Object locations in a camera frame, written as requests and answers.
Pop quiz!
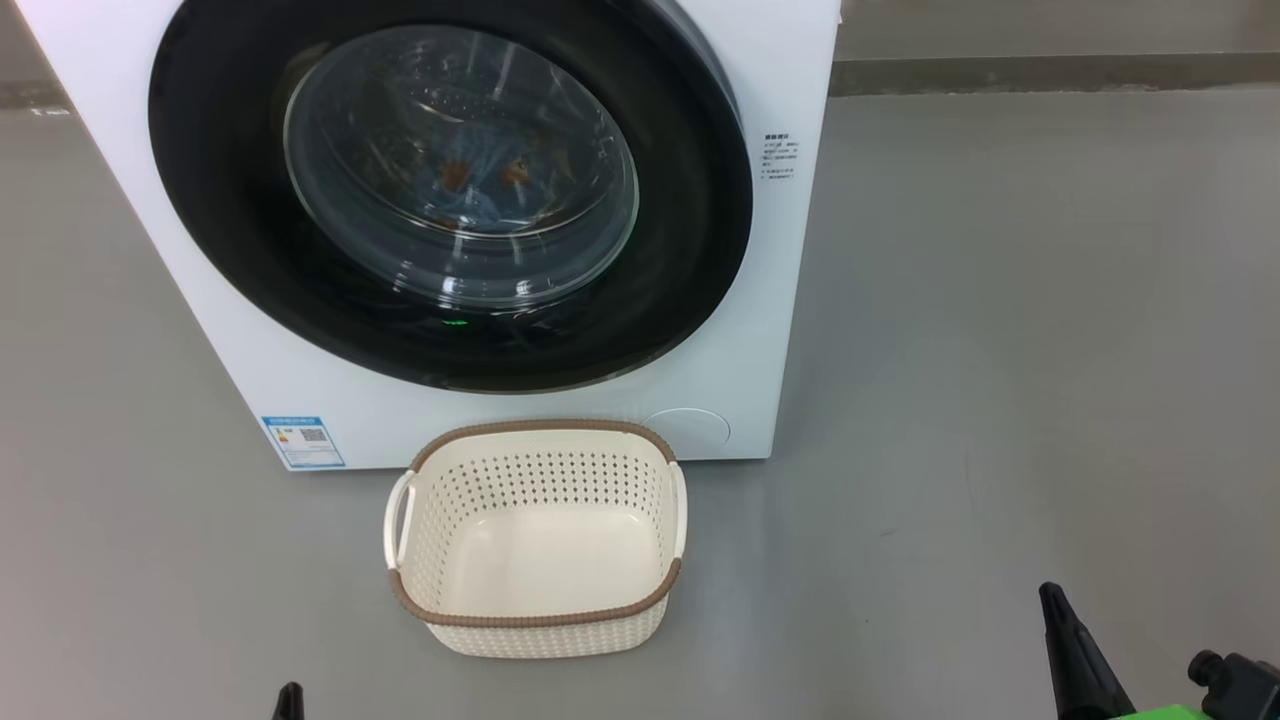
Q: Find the blue cartoon print garment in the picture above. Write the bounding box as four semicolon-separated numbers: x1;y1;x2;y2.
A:
430;130;561;226

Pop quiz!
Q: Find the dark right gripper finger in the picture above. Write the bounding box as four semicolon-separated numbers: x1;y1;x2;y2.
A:
1038;582;1136;720

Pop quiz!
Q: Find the blue energy label sticker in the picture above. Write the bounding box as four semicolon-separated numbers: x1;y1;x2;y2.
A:
261;415;346;470

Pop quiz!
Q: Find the small black text sticker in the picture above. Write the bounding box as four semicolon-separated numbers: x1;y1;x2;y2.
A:
760;131;801;183

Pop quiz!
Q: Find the cream perforated plastic laundry basket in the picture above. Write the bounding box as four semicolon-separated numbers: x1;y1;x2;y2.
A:
383;419;689;659

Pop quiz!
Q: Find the round black glass washer door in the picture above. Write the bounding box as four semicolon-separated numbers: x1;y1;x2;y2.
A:
148;0;754;394

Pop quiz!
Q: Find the white front-load washing machine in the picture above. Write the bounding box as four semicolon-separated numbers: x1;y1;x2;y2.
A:
15;0;843;472

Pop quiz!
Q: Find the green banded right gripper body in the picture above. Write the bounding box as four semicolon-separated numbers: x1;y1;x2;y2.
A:
1095;650;1280;720

